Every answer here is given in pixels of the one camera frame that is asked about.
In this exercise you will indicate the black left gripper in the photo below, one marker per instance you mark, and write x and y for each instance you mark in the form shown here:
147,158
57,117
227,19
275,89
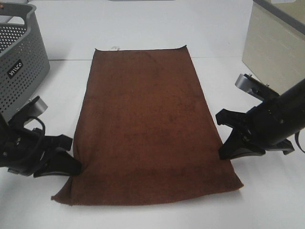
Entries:
23,151

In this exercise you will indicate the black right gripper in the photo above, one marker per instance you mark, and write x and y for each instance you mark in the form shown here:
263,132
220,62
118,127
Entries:
268,127

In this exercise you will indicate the brown towel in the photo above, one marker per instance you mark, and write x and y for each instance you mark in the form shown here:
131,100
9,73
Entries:
145,134

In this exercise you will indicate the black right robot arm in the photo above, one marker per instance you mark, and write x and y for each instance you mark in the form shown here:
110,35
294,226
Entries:
295,97

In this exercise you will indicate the beige plastic bin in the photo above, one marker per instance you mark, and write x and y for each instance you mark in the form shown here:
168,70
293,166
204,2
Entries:
274,49

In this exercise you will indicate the grey perforated plastic basket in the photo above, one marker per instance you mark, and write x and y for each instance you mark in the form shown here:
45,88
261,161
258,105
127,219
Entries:
23,59

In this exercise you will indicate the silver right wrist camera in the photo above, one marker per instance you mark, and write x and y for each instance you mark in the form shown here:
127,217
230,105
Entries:
255,88

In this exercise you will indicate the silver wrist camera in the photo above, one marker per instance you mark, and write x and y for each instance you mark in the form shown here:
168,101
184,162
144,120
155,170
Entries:
255,88
33,109

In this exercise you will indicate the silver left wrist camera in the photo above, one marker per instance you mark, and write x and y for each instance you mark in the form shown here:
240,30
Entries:
33,109

